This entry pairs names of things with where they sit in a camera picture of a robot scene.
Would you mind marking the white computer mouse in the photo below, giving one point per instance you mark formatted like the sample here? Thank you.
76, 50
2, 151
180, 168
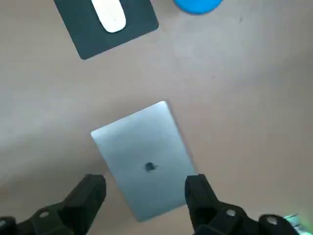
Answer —
110, 17

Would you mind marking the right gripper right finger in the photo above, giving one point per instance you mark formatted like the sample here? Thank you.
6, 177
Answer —
207, 215

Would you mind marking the black mouse pad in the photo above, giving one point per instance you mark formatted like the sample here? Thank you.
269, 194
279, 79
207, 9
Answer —
80, 36

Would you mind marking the blue desk lamp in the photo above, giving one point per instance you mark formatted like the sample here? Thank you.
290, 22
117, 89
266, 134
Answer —
195, 6

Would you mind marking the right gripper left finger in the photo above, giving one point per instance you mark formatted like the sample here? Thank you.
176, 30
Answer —
73, 208

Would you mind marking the grey laptop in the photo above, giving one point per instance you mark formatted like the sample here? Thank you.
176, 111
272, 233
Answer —
137, 147

